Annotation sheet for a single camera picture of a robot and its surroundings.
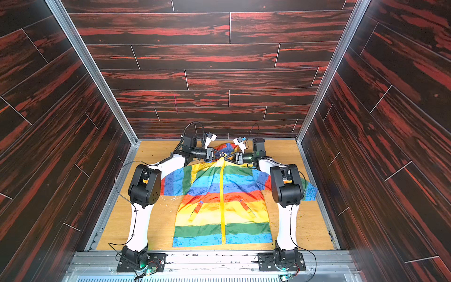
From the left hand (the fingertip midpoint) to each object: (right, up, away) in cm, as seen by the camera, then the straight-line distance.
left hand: (224, 156), depth 91 cm
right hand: (+1, -1, +4) cm, 4 cm away
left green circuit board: (-30, -47, -20) cm, 59 cm away
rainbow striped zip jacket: (-2, -24, 0) cm, 24 cm away
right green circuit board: (+26, -48, -22) cm, 59 cm away
